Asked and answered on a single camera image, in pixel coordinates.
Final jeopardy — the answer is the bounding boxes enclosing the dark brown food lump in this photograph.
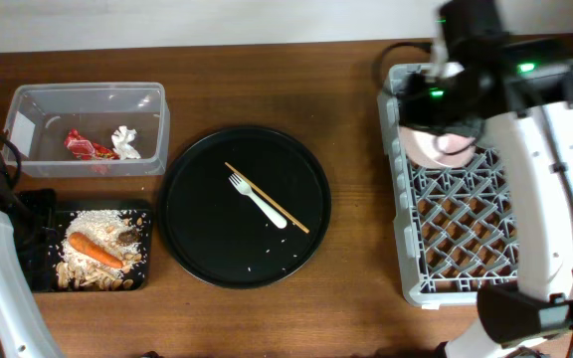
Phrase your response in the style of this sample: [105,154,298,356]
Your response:
[116,229,140,246]

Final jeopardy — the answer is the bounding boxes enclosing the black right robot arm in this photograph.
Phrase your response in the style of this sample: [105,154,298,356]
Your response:
[399,0,573,357]

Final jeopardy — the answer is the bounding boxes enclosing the pile of almonds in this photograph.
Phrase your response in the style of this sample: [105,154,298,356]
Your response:
[50,210,151,291]

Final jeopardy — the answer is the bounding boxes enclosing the clear plastic bin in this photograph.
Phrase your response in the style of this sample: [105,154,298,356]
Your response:
[4,83,170,178]

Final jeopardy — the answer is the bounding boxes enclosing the pile of rice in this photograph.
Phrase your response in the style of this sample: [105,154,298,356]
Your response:
[61,210,145,278]

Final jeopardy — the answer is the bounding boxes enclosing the round black tray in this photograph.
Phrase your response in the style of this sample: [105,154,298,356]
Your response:
[157,126,331,289]

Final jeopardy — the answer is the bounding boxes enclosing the white plastic fork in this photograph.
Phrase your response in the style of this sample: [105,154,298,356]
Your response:
[229,173,287,229]

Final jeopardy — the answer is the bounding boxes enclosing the wooden chopstick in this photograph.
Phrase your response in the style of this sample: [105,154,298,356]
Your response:
[225,162,310,234]

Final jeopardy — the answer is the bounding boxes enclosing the white tissue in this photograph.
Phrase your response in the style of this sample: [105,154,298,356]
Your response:
[111,125,141,160]

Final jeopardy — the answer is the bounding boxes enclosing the red snack wrapper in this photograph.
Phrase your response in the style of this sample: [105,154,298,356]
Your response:
[64,129,119,160]

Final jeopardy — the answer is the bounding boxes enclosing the pink saucer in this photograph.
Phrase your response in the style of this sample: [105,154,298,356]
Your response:
[399,126,476,169]

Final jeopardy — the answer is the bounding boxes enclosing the black rectangular waste tray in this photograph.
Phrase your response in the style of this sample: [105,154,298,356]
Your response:
[18,189,154,293]

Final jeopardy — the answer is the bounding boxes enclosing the grey dishwasher rack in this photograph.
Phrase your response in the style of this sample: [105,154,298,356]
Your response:
[377,58,573,309]

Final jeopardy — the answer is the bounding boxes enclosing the orange carrot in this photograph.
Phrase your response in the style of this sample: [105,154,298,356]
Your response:
[68,232,123,269]

